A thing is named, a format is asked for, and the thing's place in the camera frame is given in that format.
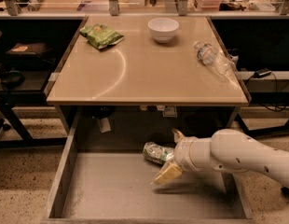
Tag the white paper tag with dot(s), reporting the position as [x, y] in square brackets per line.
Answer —
[104, 125]

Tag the white bowl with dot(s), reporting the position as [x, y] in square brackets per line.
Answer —
[163, 30]

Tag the clear plastic water bottle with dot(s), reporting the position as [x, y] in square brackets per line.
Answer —
[219, 65]

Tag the green chip bag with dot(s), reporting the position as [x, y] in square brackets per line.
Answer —
[100, 36]

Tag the black shoe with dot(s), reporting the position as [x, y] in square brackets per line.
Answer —
[285, 191]

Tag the black power adapter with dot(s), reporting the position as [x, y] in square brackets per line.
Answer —
[262, 73]

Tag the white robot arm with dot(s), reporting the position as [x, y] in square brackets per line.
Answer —
[226, 151]

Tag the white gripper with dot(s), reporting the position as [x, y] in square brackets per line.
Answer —
[183, 153]

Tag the grey open drawer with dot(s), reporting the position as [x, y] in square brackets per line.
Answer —
[103, 178]

